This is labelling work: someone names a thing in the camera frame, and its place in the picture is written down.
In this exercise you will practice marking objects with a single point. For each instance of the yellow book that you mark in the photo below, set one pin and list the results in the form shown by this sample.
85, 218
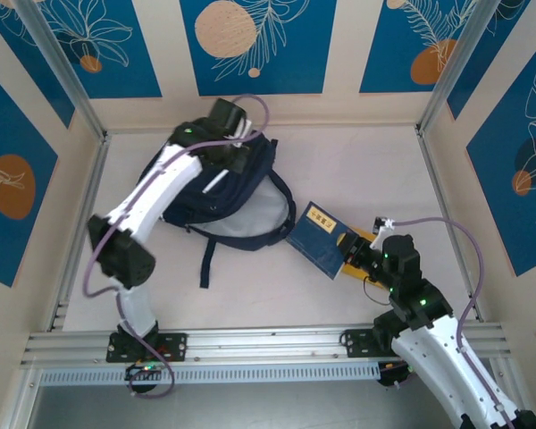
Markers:
355, 271

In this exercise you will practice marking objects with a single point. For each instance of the navy blue backpack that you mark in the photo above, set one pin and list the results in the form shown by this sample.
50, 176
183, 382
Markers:
232, 196

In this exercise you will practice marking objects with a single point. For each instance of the dark blue paperback book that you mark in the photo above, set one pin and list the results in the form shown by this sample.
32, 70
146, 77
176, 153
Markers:
317, 237

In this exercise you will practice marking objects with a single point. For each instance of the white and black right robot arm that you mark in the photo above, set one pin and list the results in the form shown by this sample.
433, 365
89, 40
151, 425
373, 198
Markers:
438, 357

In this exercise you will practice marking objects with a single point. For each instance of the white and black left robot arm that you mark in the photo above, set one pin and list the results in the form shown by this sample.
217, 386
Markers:
161, 187

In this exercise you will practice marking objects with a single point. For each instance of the black controller board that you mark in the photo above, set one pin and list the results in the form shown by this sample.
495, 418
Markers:
138, 373
393, 375

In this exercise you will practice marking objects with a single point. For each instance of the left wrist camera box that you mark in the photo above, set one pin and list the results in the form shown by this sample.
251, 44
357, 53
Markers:
243, 127

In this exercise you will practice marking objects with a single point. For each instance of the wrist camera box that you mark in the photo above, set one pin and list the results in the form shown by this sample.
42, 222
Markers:
243, 127
381, 223

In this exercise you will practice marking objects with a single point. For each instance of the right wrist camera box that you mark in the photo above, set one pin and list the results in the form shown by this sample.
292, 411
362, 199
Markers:
381, 223

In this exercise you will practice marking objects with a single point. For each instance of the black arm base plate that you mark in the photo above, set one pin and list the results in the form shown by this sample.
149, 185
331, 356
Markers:
357, 344
174, 346

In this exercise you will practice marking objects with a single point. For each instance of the aluminium side rail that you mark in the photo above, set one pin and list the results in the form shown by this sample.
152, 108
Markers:
438, 187
91, 187

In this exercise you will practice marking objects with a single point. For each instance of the aluminium mounting rail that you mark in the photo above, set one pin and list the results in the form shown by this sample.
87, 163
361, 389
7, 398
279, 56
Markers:
268, 344

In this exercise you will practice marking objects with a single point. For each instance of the aluminium frame post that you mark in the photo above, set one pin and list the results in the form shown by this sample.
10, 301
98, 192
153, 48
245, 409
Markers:
455, 58
62, 67

